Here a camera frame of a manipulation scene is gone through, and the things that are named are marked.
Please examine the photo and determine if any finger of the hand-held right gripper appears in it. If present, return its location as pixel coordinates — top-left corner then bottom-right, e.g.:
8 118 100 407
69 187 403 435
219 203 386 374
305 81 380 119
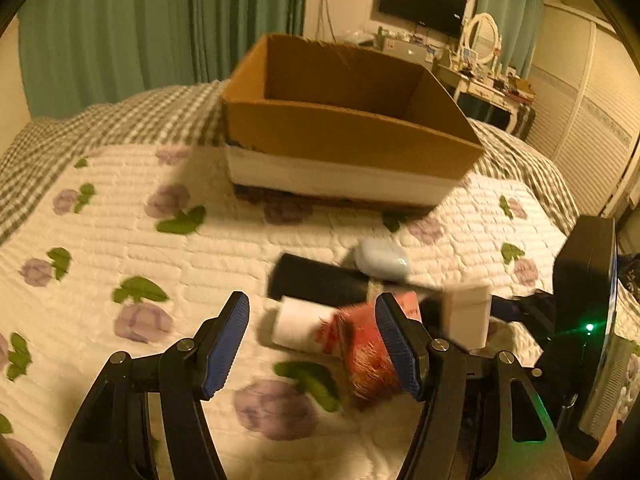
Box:
491 292 556 343

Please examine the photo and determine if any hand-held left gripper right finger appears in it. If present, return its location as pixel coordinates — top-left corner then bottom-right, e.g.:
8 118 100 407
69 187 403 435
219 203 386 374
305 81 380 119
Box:
374 292 573 480

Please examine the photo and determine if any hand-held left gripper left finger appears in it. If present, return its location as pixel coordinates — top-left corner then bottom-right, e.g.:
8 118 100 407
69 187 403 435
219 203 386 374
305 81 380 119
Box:
50 291 251 480

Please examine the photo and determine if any red patterned packet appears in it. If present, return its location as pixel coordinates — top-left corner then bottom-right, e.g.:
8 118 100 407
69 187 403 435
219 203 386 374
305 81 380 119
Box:
320 292 423 401

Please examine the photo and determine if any small white box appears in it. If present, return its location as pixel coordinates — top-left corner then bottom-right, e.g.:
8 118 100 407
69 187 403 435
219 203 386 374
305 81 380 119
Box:
442 284 492 351

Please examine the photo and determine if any white tube with red label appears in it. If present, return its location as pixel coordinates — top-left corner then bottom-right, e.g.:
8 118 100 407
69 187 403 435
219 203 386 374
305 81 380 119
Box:
272 296 346 356

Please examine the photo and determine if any white earbuds case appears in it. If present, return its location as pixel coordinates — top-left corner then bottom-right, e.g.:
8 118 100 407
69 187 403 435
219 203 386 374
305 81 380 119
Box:
354 238 411 281

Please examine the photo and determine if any black rectangular case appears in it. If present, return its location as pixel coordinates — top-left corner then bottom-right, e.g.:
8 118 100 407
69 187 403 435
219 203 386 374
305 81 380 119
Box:
267 253 446 313

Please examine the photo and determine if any cardboard box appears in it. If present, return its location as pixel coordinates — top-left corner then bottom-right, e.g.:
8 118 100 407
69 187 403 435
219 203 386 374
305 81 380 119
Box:
221 33 485 208

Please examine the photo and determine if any white floral quilt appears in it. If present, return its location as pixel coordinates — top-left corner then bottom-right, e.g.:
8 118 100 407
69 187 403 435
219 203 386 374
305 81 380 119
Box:
0 145 581 480

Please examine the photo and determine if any white louvred wardrobe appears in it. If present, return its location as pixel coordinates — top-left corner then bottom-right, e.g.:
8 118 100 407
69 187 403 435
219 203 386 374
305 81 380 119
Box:
525 2 640 216

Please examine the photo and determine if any white dressing table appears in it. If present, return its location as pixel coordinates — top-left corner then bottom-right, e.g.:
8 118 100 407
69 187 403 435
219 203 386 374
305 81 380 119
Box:
432 57 536 133

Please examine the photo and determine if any grey checkered blanket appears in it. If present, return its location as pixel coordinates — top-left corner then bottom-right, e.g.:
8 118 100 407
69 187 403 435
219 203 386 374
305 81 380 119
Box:
0 80 581 241

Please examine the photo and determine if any white round vanity mirror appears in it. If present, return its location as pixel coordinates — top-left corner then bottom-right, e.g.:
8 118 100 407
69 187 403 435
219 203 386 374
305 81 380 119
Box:
462 12 501 66

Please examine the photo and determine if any narrow green curtain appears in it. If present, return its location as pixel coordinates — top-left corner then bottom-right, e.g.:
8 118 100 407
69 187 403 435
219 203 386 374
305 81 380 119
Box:
477 0 546 78

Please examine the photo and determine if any silver laptop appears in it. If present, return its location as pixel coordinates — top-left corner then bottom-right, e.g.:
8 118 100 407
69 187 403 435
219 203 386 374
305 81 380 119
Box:
385 40 436 63

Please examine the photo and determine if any wide green curtain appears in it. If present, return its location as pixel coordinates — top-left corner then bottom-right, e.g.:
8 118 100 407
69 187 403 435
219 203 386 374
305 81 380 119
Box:
17 0 308 118

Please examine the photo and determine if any black wall television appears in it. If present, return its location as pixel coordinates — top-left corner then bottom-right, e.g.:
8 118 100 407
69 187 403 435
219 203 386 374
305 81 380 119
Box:
378 0 468 38

